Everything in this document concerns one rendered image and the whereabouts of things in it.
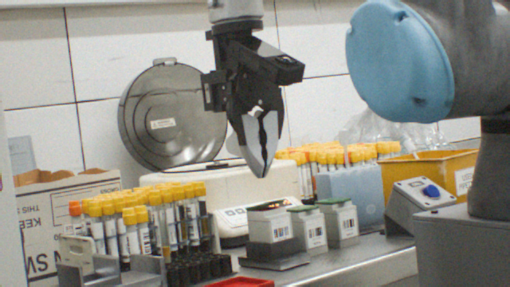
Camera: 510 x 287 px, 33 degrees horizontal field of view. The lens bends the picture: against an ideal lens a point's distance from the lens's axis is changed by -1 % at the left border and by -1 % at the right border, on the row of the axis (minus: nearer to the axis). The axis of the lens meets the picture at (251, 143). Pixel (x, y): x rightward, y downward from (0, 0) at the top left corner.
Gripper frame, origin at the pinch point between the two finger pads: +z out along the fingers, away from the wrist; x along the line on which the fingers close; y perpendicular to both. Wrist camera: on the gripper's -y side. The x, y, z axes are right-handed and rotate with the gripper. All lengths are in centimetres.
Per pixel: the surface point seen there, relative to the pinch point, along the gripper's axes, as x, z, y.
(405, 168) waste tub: -32.6, 4.6, 3.6
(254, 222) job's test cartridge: 2.1, 6.9, 0.7
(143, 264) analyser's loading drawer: 22.0, 8.2, -2.3
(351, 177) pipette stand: -20.5, 4.3, 4.1
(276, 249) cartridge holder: 1.7, 10.6, -2.7
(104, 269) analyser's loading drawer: 27.3, 7.7, -2.7
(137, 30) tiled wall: -18, -26, 56
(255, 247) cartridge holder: 2.6, 10.3, 0.6
